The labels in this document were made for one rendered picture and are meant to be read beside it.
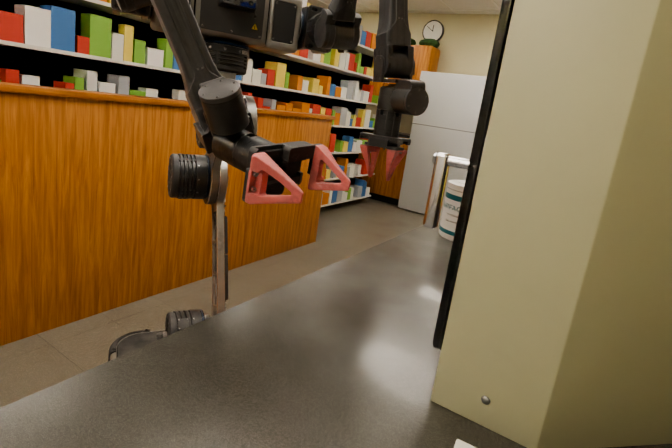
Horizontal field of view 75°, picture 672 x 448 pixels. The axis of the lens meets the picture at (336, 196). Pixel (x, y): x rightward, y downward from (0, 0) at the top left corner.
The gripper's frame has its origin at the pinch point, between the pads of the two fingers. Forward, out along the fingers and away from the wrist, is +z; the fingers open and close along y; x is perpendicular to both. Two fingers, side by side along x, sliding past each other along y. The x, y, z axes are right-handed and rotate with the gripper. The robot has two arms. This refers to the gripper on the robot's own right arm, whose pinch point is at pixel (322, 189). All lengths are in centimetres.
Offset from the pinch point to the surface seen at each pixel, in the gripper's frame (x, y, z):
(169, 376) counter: 17.8, -21.1, 0.7
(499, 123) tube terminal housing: -14.5, 0.0, 18.7
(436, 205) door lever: -3.2, 3.1, 14.1
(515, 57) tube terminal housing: -20.5, 0.6, 17.9
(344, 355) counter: 17.8, -3.2, 11.0
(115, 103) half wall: 38, 63, -178
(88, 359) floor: 138, 27, -125
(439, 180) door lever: -6.0, 3.3, 13.5
